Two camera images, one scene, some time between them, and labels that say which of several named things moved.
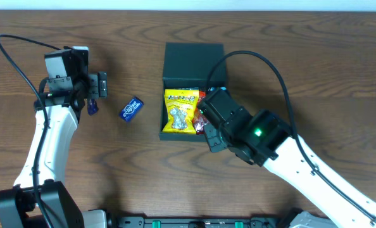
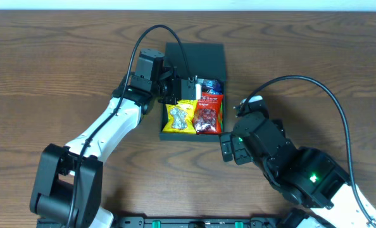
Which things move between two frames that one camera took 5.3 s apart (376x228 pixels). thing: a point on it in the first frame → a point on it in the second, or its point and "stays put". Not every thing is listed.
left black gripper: [102, 84] → [188, 90]
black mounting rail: [195, 221] stays put
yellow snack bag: [181, 105] stays put
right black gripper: [215, 139] → [234, 147]
